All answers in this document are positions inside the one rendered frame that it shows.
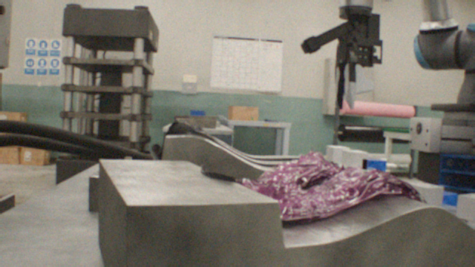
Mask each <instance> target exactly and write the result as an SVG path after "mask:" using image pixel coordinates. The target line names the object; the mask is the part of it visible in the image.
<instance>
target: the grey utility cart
mask: <svg viewBox="0 0 475 267"><path fill-rule="evenodd" d="M216 116H217V117H219V119H220V120H221V121H222V124H223V125H224V126H226V127H227V128H231V130H232V131H233V127H245V128H263V129H276V136H275V156H280V154H281V130H283V143H282V156H288V153H289V128H291V124H292V123H287V122H260V121H257V122H250V121H234V120H228V119H225V117H224V116H222V115H216Z"/></svg>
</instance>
